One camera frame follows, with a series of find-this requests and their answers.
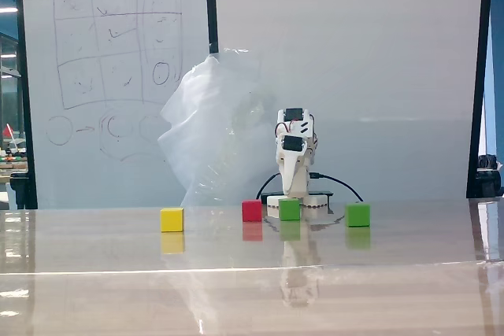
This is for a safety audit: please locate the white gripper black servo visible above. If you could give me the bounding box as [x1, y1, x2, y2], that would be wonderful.
[274, 134, 312, 198]

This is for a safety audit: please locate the green cube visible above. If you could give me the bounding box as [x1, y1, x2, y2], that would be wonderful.
[278, 198, 302, 222]
[345, 202, 372, 228]

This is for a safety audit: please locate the white robot arm with base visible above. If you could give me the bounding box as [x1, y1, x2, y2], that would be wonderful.
[266, 107, 328, 210]

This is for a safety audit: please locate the red cube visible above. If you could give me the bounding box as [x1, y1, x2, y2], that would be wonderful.
[241, 200, 264, 223]

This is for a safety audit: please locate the yellow cube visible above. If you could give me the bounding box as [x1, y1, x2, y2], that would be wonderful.
[160, 207, 186, 233]

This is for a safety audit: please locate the black flat base board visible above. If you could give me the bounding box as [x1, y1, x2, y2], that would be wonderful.
[261, 190, 335, 198]

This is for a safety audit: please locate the clear plastic bag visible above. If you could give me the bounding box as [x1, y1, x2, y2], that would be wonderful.
[157, 47, 285, 208]

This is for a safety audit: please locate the plain white panel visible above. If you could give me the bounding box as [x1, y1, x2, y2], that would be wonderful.
[212, 0, 485, 204]

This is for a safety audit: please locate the whiteboard with marker drawings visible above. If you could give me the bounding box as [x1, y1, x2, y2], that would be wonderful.
[19, 0, 213, 210]

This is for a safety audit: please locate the black cable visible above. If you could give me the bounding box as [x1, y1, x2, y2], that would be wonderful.
[309, 172, 365, 205]
[255, 172, 284, 201]

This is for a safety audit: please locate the black frame post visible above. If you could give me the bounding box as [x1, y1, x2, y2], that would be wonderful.
[465, 0, 495, 199]
[13, 0, 39, 210]
[204, 0, 220, 54]

